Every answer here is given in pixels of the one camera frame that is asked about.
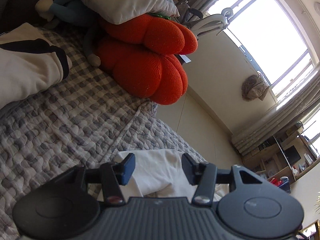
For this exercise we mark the cream black-cuffed garment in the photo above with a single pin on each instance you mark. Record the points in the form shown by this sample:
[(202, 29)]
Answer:
[(29, 64)]

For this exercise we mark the wooden desk shelf unit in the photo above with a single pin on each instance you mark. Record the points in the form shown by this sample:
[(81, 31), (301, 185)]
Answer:
[(269, 161)]

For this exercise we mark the beige patterned curtain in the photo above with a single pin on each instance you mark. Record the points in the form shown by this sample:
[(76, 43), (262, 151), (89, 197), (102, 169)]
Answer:
[(294, 106)]

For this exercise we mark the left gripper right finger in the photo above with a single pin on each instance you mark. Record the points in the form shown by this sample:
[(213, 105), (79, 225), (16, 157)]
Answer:
[(242, 204)]

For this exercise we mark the grey checked quilted bedspread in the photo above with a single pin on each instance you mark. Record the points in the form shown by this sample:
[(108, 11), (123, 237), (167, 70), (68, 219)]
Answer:
[(85, 119)]

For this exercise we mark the white Winnie the Pooh sweatshirt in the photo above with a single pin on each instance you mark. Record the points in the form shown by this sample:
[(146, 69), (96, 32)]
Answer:
[(158, 173)]

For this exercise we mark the white office chair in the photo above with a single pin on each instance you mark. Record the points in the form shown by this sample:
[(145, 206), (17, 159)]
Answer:
[(212, 23)]

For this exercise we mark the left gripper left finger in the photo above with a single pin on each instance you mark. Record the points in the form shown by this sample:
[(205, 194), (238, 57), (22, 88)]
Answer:
[(70, 204)]

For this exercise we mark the teal plush doll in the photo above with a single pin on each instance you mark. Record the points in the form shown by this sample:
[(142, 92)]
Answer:
[(79, 17)]

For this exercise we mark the grey hat on wall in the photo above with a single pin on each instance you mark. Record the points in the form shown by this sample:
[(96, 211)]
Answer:
[(254, 87)]

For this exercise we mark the white paper on sofa arm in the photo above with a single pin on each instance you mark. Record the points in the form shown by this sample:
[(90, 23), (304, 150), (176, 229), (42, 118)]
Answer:
[(183, 59)]

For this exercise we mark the black computer monitor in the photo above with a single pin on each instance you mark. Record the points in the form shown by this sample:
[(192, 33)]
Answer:
[(292, 155)]

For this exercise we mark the red flower-shaped plush cushion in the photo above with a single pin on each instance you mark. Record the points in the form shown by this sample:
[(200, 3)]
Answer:
[(140, 54)]

